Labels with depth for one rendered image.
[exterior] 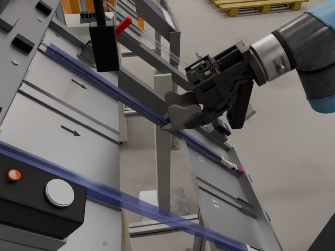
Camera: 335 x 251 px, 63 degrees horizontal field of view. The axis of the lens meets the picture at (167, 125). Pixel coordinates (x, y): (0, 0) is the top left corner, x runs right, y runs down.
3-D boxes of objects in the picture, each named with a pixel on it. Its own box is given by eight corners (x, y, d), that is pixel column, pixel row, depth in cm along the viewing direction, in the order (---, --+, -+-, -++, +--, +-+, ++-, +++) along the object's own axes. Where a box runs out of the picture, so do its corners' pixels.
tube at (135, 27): (236, 106, 90) (238, 104, 90) (237, 109, 89) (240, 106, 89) (103, 4, 64) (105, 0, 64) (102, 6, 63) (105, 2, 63)
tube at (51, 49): (237, 170, 69) (240, 168, 69) (239, 175, 68) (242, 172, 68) (47, 48, 42) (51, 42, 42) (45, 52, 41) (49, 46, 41)
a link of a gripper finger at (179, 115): (147, 114, 52) (189, 87, 50) (163, 132, 55) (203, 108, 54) (149, 124, 49) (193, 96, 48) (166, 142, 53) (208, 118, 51)
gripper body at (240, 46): (180, 69, 52) (239, 34, 49) (200, 99, 57) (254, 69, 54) (189, 92, 46) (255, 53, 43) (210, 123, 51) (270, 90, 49)
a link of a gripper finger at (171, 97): (145, 99, 55) (186, 77, 53) (161, 117, 59) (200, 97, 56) (146, 109, 53) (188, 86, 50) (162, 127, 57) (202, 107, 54)
